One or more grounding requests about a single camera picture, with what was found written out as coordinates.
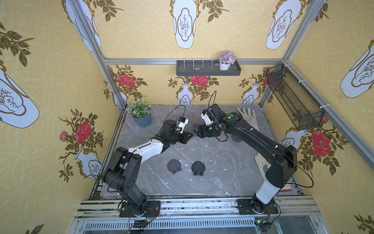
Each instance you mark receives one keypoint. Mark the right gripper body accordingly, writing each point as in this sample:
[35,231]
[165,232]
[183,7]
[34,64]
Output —
[206,131]

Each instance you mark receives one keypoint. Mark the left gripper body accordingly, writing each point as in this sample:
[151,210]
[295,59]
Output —
[181,136]

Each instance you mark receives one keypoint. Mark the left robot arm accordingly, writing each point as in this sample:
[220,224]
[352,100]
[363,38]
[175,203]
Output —
[122,170]

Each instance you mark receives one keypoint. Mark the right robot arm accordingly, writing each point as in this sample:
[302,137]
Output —
[282,158]

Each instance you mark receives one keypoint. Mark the purple phone stand front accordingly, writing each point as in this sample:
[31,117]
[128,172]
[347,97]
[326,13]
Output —
[174,166]

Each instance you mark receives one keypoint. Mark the black phone stand front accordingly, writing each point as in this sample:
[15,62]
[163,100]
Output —
[198,168]

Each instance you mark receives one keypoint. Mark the green plant blue pot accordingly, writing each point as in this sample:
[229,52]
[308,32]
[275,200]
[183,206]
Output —
[141,112]

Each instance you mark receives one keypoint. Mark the grey work glove back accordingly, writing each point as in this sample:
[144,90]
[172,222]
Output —
[249,115]

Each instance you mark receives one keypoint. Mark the purple flower white pot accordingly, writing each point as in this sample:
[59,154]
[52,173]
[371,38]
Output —
[226,59]

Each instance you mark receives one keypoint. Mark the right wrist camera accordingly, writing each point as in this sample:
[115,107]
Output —
[207,117]

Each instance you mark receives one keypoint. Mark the grey wall shelf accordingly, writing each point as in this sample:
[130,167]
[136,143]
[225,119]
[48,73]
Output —
[205,67]

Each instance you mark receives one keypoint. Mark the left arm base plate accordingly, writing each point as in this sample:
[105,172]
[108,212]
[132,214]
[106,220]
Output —
[151,208]

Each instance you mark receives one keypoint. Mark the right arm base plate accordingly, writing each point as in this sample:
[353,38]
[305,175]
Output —
[255,207]

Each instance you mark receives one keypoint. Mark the black wire mesh basket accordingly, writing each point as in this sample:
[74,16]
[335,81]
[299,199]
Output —
[299,105]

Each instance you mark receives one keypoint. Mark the aluminium frame rail front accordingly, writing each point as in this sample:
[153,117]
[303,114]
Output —
[298,214]

